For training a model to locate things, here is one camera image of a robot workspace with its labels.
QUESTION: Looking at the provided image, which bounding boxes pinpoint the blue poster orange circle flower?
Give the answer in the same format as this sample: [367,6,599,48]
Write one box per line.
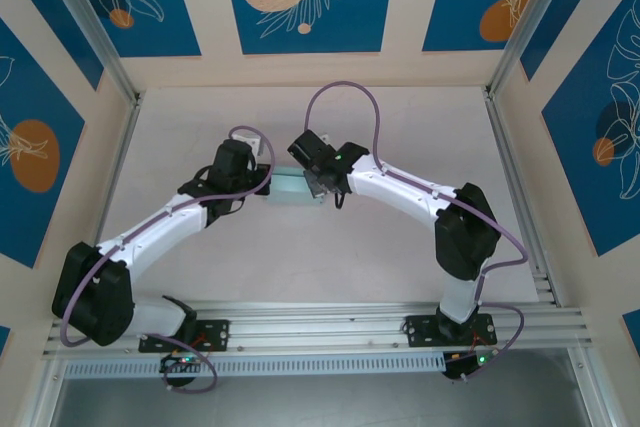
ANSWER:
[0,16,87,269]

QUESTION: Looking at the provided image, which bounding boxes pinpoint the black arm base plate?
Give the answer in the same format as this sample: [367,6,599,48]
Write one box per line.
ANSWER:
[138,319,232,353]
[402,314,497,348]

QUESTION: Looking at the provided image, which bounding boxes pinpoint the teal paper box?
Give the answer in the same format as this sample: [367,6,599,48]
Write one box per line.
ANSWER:
[264,165,326,208]

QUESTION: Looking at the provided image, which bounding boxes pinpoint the grey metal panel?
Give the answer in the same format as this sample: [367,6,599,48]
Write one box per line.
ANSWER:
[49,349,601,427]

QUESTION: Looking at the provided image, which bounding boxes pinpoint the blue poster fern orange circle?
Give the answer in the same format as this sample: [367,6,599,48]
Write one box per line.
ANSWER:
[422,0,559,53]

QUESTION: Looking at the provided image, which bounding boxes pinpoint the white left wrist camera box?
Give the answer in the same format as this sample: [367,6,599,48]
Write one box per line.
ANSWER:
[230,129,264,157]

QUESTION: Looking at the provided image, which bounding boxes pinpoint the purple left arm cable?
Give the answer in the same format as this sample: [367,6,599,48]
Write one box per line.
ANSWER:
[59,124,275,393]

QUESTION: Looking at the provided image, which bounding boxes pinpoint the aluminium side rail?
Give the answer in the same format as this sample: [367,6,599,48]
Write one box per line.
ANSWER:
[74,91,144,318]
[482,86,559,306]

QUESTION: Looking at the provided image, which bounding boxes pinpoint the aluminium mounting beam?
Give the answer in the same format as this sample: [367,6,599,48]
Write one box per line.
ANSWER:
[42,299,594,359]

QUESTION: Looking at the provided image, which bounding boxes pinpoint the white slotted cable duct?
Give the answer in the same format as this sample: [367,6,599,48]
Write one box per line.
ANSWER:
[63,351,447,381]

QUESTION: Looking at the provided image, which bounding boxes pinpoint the blue poster large peach circle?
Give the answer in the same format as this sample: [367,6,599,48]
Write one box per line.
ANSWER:
[221,0,399,55]

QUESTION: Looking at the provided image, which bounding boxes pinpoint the blue poster flower outline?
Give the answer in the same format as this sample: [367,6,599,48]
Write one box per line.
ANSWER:
[63,0,202,58]

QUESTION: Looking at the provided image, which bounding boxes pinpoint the aluminium frame bar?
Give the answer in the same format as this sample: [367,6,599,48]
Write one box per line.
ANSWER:
[567,346,624,427]
[24,354,69,427]

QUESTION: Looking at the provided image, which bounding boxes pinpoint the black controller board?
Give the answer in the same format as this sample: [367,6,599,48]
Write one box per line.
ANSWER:
[442,349,502,382]
[159,352,207,379]

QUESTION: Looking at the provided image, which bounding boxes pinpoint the blue poster dark circle flowers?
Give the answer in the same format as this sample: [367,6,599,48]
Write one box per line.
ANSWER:
[542,0,640,257]

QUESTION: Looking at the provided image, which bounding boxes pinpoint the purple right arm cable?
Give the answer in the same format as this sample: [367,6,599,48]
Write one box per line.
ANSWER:
[303,80,529,386]

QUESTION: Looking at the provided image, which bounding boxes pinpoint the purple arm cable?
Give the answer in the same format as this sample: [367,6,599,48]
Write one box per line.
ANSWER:
[59,124,275,393]
[303,80,529,386]

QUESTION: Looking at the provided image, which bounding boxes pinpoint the aluminium frame post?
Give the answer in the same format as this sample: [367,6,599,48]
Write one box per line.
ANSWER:
[35,0,144,106]
[487,0,586,98]

